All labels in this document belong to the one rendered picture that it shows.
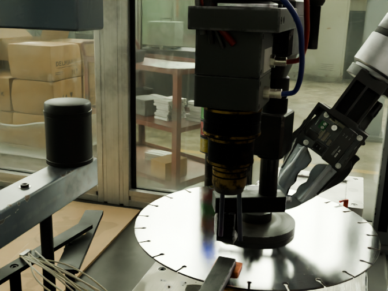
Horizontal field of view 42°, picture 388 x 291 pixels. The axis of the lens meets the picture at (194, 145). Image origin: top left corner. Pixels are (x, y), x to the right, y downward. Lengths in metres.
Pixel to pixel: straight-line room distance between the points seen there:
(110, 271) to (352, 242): 0.49
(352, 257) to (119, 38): 0.77
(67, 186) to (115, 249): 0.48
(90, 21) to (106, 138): 0.82
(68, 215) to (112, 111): 0.27
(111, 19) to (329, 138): 0.71
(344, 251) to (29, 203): 0.38
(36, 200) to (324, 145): 0.34
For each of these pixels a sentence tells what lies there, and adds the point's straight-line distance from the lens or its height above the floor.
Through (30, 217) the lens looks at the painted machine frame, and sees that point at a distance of 0.57.
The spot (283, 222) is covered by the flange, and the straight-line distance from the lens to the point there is 0.71.
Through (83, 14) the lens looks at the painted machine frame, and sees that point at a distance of 0.46.
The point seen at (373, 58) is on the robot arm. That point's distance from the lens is 0.64.
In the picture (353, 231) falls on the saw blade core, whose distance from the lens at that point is 0.73.
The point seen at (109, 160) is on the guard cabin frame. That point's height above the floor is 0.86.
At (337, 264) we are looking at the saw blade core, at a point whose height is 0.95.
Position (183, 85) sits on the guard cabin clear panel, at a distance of 1.18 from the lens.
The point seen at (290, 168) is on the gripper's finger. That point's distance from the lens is 0.67.
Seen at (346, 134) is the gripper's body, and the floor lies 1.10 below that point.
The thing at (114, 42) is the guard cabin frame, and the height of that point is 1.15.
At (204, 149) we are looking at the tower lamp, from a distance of 0.97.
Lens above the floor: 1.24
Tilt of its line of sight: 16 degrees down
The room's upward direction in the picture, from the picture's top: 2 degrees clockwise
